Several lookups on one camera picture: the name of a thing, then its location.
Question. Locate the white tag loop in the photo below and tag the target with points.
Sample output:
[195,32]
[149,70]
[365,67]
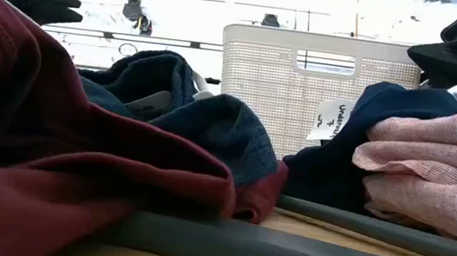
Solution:
[202,94]

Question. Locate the black aluminium table frame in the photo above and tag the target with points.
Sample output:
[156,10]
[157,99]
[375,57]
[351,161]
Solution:
[156,41]

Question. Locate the maroon cloth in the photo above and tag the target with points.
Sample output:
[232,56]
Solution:
[31,165]

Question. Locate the navy underwear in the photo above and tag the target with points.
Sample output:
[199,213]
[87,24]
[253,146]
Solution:
[327,175]

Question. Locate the black ceiling device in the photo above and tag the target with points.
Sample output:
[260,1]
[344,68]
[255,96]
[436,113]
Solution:
[270,19]
[133,9]

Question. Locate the pink shirt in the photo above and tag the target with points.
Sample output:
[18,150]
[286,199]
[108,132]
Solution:
[433,170]

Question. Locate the white plastic laundry basket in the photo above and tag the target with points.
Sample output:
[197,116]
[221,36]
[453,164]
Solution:
[260,84]

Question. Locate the white handwritten paper tag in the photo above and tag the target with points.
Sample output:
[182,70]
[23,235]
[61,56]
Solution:
[330,118]

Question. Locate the blue striped shirt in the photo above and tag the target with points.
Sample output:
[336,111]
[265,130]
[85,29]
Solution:
[219,135]

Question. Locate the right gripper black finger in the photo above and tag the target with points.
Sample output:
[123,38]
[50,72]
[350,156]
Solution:
[452,84]
[456,55]

